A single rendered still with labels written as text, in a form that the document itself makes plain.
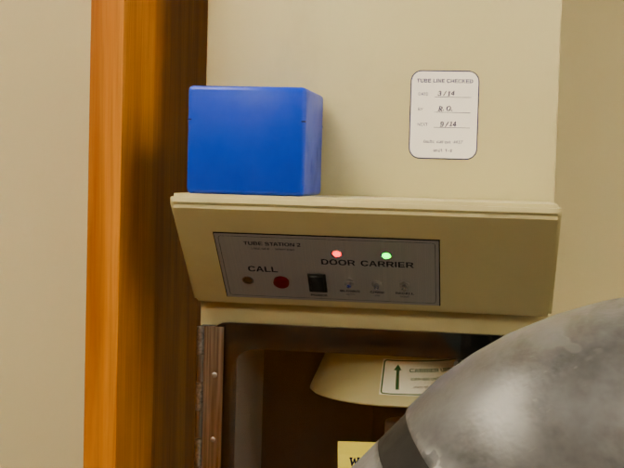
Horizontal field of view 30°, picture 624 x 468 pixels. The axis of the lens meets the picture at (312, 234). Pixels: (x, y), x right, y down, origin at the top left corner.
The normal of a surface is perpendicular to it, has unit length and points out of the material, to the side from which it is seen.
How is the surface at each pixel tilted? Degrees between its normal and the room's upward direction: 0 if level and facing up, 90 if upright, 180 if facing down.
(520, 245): 135
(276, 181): 90
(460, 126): 90
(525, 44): 90
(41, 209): 90
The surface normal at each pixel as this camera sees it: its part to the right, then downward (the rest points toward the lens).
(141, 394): 0.99, 0.04
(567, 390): -0.16, -0.77
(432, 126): -0.15, 0.05
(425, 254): -0.13, 0.74
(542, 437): -0.29, -0.61
